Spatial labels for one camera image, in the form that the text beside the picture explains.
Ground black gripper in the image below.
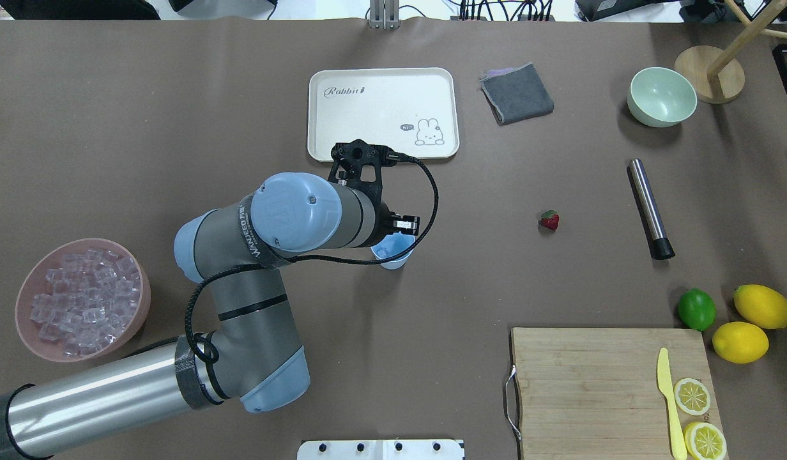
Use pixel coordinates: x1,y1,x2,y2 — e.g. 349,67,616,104
328,139,420,238

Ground red strawberry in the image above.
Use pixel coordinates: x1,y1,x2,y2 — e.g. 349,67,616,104
539,210,560,232

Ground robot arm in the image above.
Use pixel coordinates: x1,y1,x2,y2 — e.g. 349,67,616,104
0,139,437,459

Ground light blue cup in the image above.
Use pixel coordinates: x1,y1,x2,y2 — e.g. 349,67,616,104
371,233,416,270

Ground clear ice cubes pile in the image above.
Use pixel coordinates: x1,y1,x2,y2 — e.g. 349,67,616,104
29,249,141,357

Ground cream rabbit serving tray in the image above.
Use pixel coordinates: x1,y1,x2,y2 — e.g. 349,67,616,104
307,67,460,162

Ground grey folded cloth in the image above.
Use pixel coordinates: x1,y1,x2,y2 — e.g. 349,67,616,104
479,62,554,125

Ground pink bowl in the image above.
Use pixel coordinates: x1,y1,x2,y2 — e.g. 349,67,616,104
15,238,151,364

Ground mint green bowl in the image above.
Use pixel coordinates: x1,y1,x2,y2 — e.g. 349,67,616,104
627,67,698,128

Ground steel muddler black tip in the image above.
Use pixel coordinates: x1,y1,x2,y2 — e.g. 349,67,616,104
627,159,676,260

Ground bamboo cutting board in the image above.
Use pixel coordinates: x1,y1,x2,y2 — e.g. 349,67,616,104
510,327,722,459

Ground green lime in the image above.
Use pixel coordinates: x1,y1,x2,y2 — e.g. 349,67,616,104
677,288,717,332

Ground wooden mug tree stand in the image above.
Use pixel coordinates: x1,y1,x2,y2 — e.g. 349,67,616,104
674,1,787,104

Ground yellow plastic knife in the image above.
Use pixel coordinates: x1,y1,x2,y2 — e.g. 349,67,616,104
656,348,688,459

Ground lemon half upper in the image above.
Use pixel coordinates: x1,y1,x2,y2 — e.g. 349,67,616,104
674,378,712,417

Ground lemon half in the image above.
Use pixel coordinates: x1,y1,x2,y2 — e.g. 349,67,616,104
674,378,712,417
684,422,728,459

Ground yellow lemon lower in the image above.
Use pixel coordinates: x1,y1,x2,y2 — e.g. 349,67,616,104
712,321,770,364

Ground yellow lemon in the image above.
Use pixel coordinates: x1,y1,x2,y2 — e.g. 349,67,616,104
712,321,770,364
733,284,787,330

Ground yellow lemon upper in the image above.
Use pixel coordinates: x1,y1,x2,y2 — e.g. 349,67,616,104
733,284,787,330

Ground lemon half lower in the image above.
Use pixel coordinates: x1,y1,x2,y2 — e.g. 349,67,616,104
684,422,728,459

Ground aluminium camera post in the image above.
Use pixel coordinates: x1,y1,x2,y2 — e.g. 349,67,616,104
367,0,401,30

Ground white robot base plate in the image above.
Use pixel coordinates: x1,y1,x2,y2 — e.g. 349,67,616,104
296,438,466,459

